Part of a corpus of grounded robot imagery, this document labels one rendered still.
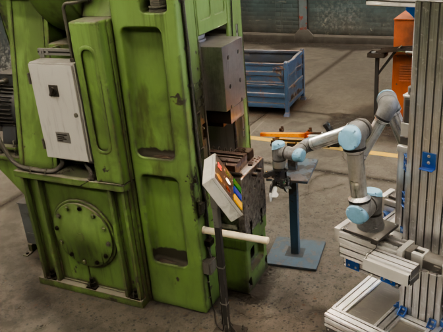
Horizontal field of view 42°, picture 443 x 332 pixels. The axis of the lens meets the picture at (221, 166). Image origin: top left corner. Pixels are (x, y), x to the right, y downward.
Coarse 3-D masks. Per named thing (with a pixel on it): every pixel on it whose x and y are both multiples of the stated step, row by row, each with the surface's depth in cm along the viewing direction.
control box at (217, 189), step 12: (216, 156) 335; (204, 168) 326; (216, 168) 320; (204, 180) 310; (216, 180) 307; (216, 192) 310; (228, 192) 314; (228, 204) 313; (228, 216) 316; (240, 216) 316
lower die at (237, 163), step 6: (210, 150) 397; (216, 150) 396; (222, 150) 395; (222, 156) 385; (228, 156) 383; (246, 156) 387; (222, 162) 379; (228, 162) 378; (234, 162) 376; (240, 162) 379; (246, 162) 388; (228, 168) 374; (234, 168) 372; (240, 168) 380
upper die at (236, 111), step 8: (240, 104) 369; (208, 112) 364; (216, 112) 361; (224, 112) 359; (232, 112) 359; (240, 112) 370; (208, 120) 366; (216, 120) 364; (224, 120) 361; (232, 120) 361
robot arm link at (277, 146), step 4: (276, 140) 324; (280, 140) 323; (272, 144) 321; (276, 144) 319; (280, 144) 319; (284, 144) 320; (272, 148) 322; (276, 148) 319; (280, 148) 319; (272, 152) 323; (276, 152) 320; (280, 152) 319; (272, 156) 324; (276, 156) 321; (280, 156) 320; (272, 160) 326; (276, 160) 322; (280, 160) 322; (284, 160) 323
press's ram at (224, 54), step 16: (208, 48) 340; (224, 48) 340; (240, 48) 360; (208, 64) 344; (224, 64) 342; (240, 64) 362; (208, 80) 349; (224, 80) 344; (240, 80) 366; (208, 96) 353; (224, 96) 349; (240, 96) 368
